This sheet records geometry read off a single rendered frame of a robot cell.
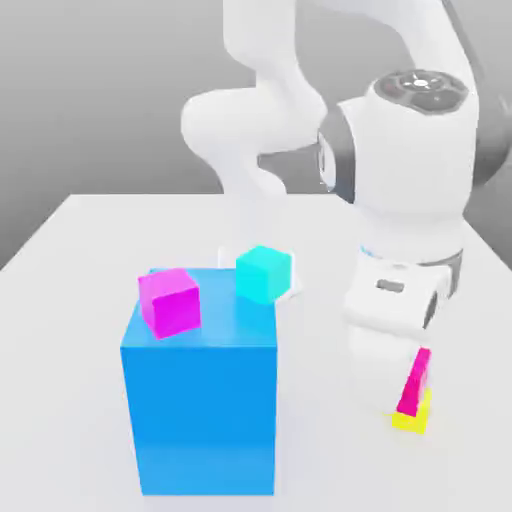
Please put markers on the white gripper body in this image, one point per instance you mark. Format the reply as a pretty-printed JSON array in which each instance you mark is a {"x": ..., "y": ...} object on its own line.
[{"x": 376, "y": 360}]

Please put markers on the small pink cube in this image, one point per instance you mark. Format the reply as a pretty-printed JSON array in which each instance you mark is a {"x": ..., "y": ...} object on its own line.
[{"x": 416, "y": 380}]

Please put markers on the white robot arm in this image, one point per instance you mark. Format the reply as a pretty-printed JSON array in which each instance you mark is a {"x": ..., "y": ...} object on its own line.
[{"x": 408, "y": 168}]

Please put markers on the small yellow cube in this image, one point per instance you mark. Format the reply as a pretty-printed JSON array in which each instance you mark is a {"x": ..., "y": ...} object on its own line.
[{"x": 412, "y": 424}]

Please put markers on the small cyan cube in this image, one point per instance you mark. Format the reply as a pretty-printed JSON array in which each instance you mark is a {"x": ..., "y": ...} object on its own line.
[{"x": 262, "y": 276}]

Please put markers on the small magenta cube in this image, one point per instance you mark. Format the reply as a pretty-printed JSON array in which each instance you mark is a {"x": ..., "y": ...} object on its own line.
[{"x": 172, "y": 308}]

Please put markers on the large blue box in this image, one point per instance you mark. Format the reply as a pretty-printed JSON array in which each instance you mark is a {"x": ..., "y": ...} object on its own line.
[{"x": 200, "y": 400}]

